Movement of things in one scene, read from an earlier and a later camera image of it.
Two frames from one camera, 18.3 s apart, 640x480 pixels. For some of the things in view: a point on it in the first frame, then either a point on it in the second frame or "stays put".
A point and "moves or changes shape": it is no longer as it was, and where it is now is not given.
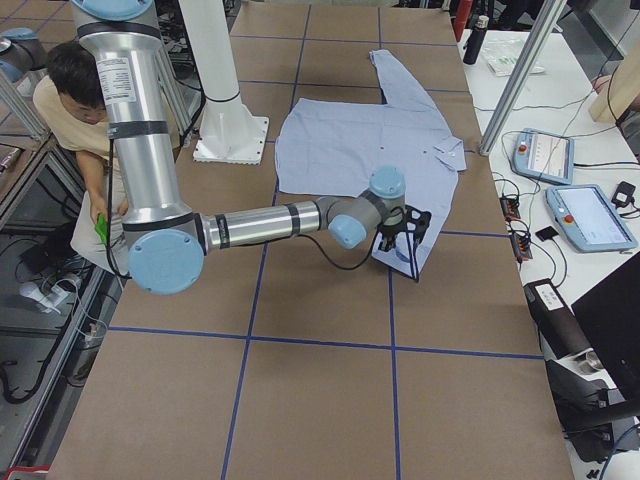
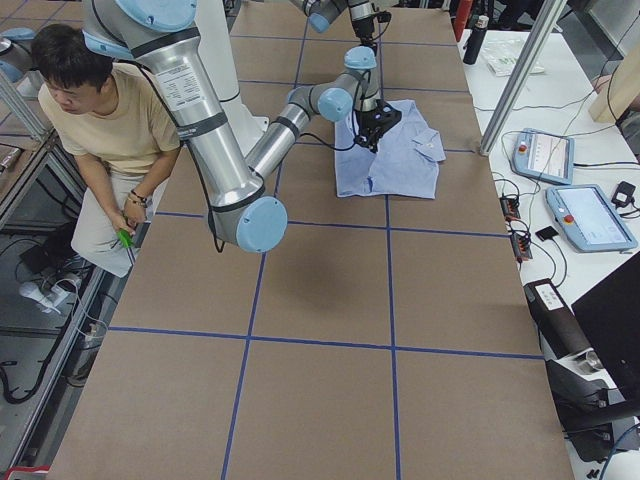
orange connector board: x=510 y=208 stays put
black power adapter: x=623 y=195 stays put
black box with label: x=558 y=326 stays put
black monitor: x=610 y=316 stays put
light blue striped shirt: x=403 y=148 moves or changes shape
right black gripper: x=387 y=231 → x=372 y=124
